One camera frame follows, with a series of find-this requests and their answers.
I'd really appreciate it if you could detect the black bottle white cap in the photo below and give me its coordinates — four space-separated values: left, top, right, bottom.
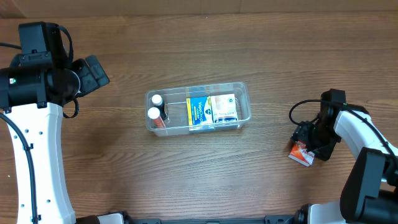
151 95 168 120

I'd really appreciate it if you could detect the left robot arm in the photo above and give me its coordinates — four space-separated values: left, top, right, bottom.
1 22 109 223

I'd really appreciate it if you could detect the orange tube white cap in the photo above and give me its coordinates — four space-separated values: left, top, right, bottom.
147 107 165 128

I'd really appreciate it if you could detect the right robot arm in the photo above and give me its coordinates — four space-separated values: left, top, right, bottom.
289 89 397 223

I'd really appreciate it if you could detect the blue yellow VapoDrops box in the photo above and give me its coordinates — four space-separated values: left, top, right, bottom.
186 96 213 126

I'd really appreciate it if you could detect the red white small box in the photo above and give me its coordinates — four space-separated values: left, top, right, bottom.
288 140 315 167

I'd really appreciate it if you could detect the clear plastic container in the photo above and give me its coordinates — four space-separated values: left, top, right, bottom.
145 82 251 137

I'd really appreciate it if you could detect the white blue bandage box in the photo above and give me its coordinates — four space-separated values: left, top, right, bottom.
211 93 238 123

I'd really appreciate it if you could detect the right black cable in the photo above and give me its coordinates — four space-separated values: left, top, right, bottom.
288 98 398 162

